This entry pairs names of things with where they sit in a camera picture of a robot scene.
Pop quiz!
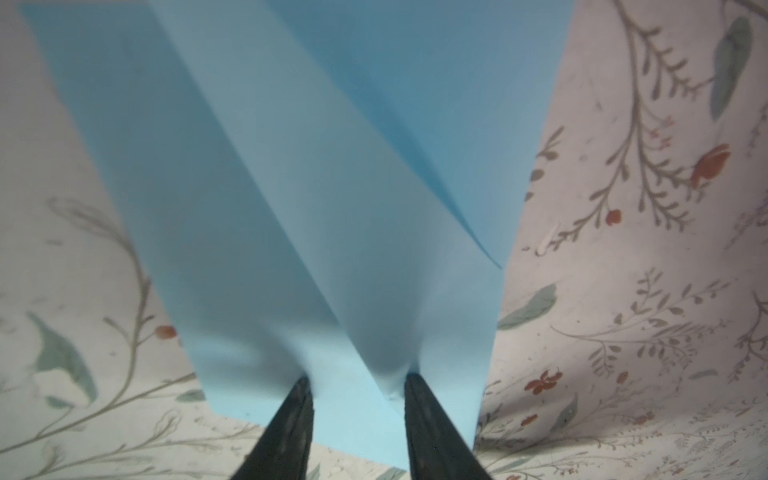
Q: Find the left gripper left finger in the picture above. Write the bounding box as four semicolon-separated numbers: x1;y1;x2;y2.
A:
231;377;314;480

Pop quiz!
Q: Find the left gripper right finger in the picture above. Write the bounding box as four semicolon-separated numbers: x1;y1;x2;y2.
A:
404;373;491;480

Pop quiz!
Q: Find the light blue paper sheet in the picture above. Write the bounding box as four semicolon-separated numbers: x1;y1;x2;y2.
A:
20;1;573;468

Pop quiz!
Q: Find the floral patterned table mat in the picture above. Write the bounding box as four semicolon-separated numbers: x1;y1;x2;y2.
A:
1;1;767;479

